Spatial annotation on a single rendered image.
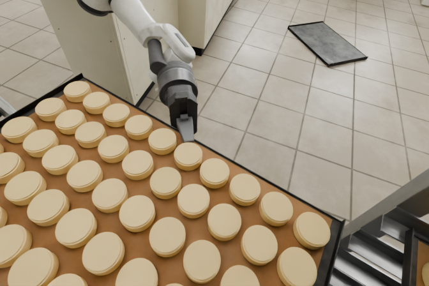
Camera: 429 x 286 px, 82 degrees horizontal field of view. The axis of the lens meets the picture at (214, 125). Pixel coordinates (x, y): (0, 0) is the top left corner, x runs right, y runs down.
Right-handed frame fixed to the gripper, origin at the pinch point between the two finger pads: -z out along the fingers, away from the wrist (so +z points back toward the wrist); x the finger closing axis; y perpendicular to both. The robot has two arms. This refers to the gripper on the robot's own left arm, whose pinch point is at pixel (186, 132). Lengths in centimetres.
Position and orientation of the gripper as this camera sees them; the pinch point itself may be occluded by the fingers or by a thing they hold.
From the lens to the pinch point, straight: 48.8
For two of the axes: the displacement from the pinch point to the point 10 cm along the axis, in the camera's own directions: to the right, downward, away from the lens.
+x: 0.7, -6.4, -7.6
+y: 9.7, -1.3, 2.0
